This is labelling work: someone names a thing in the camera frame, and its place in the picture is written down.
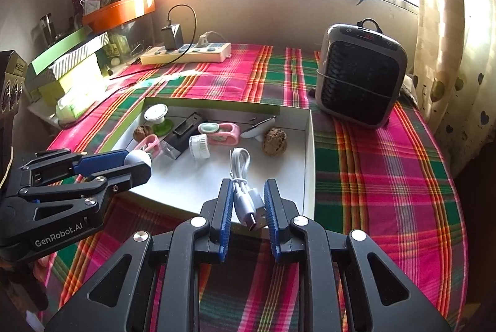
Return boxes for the white power strip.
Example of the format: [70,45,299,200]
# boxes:
[140,43,232,65]

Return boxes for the small white jar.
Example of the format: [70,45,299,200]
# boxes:
[189,134,210,160]

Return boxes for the pink oval clip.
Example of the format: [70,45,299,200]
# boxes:
[135,134,161,159]

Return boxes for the black camera box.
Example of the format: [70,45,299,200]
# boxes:
[0,51,27,178]

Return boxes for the white plug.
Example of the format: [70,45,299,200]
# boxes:
[197,30,227,47]

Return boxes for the plaid bed blanket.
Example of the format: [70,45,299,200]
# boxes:
[35,44,468,331]

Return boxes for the white ball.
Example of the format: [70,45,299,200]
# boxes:
[124,150,152,167]

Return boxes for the small brown walnut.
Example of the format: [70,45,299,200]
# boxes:
[133,124,153,143]

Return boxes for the large brown walnut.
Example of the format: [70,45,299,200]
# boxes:
[262,128,287,157]

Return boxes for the black oval disc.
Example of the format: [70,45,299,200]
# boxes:
[240,116,276,142]

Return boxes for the black rectangular device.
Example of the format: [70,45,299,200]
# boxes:
[160,112,203,160]

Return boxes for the green white spool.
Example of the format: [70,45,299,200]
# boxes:
[144,103,173,137]

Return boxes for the black charger with cable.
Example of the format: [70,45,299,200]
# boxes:
[161,3,197,64]

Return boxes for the white USB cable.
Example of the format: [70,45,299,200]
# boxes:
[228,147,268,233]

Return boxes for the heart pattern curtain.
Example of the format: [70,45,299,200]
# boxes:
[414,0,495,175]

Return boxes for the green white cardboard box tray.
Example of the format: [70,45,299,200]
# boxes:
[100,97,316,218]

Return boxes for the stacked green boxes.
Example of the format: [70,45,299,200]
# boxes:
[25,26,109,109]

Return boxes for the pink clip with white insert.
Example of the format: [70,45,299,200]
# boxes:
[197,122,241,146]

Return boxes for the grey portable heater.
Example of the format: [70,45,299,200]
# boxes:
[315,18,408,129]

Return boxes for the orange tray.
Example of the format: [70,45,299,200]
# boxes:
[82,0,156,34]

